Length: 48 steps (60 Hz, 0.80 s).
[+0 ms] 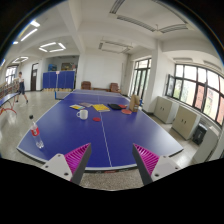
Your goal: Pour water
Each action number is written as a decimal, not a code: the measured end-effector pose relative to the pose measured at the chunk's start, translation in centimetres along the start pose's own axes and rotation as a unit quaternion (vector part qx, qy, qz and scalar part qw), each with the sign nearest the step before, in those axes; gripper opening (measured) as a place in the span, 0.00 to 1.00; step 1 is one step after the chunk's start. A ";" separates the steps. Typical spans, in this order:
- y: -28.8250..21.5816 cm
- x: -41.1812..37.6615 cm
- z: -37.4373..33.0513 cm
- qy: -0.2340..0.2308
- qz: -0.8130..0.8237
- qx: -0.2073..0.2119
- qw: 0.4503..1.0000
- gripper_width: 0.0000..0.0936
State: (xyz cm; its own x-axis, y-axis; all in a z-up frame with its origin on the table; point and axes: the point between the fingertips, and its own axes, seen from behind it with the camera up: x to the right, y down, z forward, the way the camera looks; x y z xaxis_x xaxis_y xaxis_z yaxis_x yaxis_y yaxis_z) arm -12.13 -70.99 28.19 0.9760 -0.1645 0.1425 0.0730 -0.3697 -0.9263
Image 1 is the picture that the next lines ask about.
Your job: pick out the brown cardboard box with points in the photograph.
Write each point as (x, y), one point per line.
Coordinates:
(134, 103)

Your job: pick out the clear plastic water bottle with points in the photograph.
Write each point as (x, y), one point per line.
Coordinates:
(36, 133)

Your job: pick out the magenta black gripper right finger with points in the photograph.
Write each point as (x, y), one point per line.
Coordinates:
(151, 166)

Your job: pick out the white ceramic mug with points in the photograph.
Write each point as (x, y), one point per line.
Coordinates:
(82, 114)

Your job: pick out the yellow book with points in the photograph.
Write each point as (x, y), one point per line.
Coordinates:
(101, 108)

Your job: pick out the beige cabinet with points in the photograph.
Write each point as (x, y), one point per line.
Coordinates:
(165, 110)
(185, 122)

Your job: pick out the left brown armchair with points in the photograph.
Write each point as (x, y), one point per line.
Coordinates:
(86, 85)

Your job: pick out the person in dark shorts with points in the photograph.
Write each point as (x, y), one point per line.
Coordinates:
(21, 89)

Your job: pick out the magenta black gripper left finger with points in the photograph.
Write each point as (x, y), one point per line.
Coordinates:
(70, 166)

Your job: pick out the near beige cabinet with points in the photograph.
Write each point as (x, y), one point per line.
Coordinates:
(185, 122)

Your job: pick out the yellow blue booklet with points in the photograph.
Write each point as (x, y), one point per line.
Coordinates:
(77, 107)

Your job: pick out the blue ping pong table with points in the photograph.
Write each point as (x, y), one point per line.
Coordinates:
(7, 103)
(111, 139)

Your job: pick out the blue partition screens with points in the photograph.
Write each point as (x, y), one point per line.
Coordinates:
(61, 79)

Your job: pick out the far beige cabinet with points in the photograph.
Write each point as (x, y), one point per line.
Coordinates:
(165, 110)

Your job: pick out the grey brown notebook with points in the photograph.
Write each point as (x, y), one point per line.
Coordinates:
(85, 104)

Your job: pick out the right brown armchair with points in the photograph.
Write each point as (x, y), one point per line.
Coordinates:
(114, 88)

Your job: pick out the small red round coaster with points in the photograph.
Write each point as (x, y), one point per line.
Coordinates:
(97, 119)

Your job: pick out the black bin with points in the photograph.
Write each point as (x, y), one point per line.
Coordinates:
(199, 134)

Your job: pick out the brown armchair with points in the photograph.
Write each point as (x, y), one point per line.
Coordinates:
(114, 88)
(86, 85)

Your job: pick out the red paddle behind case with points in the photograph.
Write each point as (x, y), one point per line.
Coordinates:
(123, 106)

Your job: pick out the red ping pong paddle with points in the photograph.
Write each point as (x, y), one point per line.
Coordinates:
(126, 111)

